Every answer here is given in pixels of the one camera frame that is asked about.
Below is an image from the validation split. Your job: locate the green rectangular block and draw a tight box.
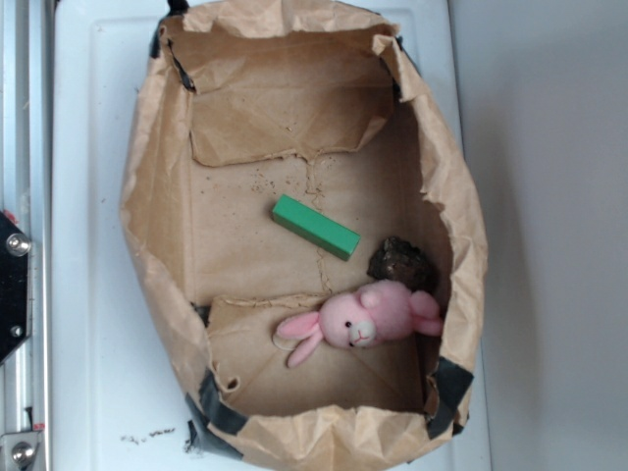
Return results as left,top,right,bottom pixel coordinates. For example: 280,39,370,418
272,194,361,261

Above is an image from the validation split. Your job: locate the dark brown rock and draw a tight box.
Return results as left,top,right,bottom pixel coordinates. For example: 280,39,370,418
367,236,439,293

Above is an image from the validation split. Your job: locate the pink plush bunny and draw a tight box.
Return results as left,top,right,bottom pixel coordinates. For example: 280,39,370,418
276,280,444,368

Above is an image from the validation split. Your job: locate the brown paper bag tray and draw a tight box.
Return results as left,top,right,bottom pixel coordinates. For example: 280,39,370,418
121,1,488,470

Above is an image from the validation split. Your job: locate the white plastic tray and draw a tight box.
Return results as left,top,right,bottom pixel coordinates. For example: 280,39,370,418
48,0,494,471

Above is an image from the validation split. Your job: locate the black metal bracket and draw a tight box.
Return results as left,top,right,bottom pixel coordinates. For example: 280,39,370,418
0,211,32,365

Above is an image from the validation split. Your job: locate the aluminium frame rail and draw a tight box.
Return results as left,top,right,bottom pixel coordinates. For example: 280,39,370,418
1,1,55,470

